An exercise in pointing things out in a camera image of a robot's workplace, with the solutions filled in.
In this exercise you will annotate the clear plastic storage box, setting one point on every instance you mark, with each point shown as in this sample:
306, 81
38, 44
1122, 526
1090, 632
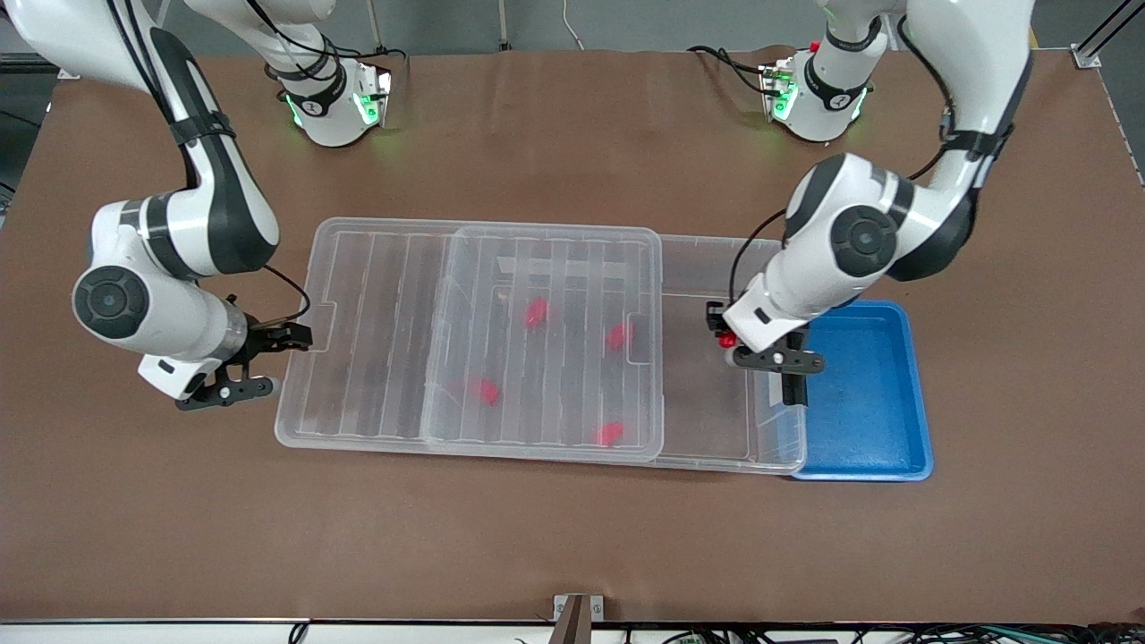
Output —
707, 429

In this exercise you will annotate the grey metal post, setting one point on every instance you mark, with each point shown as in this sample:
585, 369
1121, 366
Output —
374, 22
504, 22

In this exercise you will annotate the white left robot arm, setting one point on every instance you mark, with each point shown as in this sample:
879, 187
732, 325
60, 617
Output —
859, 241

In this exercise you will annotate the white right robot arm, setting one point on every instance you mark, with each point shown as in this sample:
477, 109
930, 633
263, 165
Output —
215, 215

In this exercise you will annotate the clear plastic box lid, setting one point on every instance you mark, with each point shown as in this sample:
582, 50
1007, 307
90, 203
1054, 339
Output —
358, 358

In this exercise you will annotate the blue plastic tray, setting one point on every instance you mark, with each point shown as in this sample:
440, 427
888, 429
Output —
877, 402

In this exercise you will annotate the brown paper table cover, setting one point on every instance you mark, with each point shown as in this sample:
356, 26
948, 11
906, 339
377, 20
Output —
537, 537

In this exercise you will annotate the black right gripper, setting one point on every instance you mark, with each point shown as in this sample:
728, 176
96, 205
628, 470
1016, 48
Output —
265, 335

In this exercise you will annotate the red block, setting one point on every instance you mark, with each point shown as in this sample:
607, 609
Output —
537, 311
617, 336
610, 434
728, 340
488, 392

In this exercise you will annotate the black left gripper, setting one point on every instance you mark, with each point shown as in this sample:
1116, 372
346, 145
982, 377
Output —
715, 315

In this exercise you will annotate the metal table edge bracket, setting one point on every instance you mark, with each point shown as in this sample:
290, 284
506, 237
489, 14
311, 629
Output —
579, 617

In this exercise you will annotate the aluminium frame rail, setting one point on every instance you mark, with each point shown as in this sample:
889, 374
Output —
1109, 27

